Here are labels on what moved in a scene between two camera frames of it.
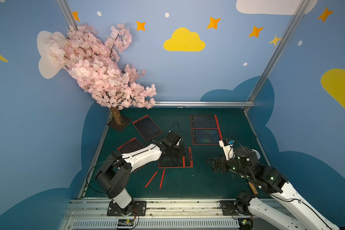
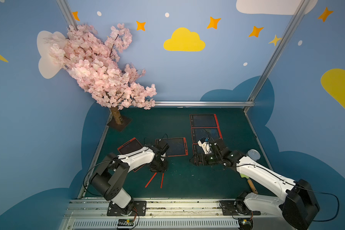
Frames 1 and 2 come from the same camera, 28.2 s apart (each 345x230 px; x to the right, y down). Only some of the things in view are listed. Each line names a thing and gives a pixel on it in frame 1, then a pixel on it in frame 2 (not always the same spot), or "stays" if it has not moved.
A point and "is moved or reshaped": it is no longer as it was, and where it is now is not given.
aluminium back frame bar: [204, 103] stays
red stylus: [162, 178] stays
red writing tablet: [132, 145] stays
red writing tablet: [147, 127] is moved or reshaped
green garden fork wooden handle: [253, 189] stays
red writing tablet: [178, 157] -> [198, 153]
